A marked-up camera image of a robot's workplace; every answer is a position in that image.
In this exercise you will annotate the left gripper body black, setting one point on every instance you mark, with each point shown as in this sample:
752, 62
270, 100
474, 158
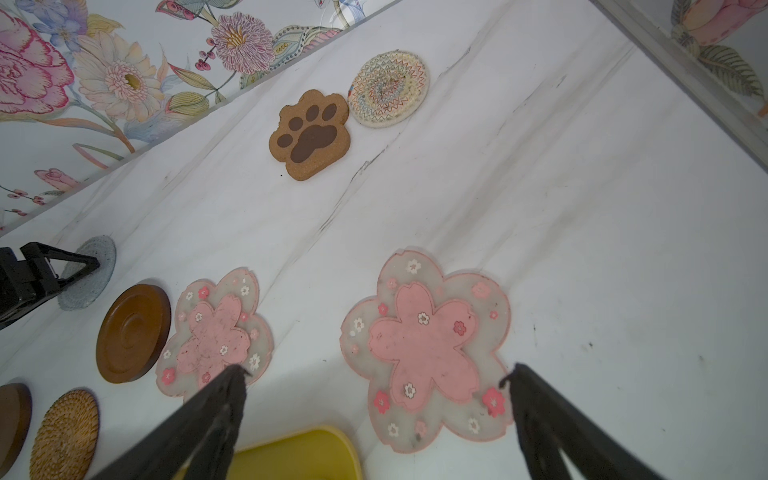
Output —
18, 294

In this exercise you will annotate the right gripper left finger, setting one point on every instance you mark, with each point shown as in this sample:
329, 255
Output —
198, 438

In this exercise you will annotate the brown paw coaster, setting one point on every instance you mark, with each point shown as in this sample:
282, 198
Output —
311, 134

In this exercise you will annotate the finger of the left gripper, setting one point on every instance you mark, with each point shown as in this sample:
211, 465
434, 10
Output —
53, 270

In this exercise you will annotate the pink flower coaster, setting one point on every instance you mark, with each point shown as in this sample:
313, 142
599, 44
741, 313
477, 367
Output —
216, 325
427, 343

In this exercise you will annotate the dark brown round coaster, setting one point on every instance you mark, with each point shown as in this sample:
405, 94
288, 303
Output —
133, 333

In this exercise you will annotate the brown wooden round coaster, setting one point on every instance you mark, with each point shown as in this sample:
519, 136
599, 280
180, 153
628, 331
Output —
16, 410

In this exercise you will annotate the woven rattan round coaster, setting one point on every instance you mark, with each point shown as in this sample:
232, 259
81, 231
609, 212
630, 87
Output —
66, 441

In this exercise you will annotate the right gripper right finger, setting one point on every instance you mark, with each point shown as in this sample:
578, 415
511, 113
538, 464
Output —
550, 429

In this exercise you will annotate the yellow tray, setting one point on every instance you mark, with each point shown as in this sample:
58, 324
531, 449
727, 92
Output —
323, 452

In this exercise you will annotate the grey round coaster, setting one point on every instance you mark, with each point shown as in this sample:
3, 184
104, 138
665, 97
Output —
86, 290

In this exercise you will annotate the patterned round white coaster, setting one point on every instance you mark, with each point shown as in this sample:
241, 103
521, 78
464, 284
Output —
388, 89

